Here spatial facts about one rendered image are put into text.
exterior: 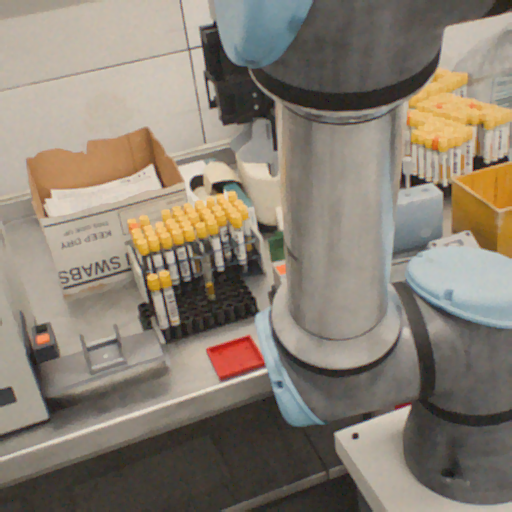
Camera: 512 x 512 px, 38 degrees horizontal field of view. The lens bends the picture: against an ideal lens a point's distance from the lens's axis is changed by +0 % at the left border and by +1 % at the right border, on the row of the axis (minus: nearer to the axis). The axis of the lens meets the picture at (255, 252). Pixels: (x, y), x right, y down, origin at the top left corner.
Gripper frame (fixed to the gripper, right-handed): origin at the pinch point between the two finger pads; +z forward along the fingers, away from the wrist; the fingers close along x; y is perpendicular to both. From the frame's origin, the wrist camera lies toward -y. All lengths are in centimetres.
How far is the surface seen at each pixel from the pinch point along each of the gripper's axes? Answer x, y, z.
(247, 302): -2.1, 6.5, 21.9
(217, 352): 4.5, 13.3, 24.1
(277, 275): -0.2, 1.8, 17.3
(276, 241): -3.3, 0.5, 13.5
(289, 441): -33, -4, 85
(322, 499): -36, -12, 112
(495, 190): -9.4, -40.0, 18.8
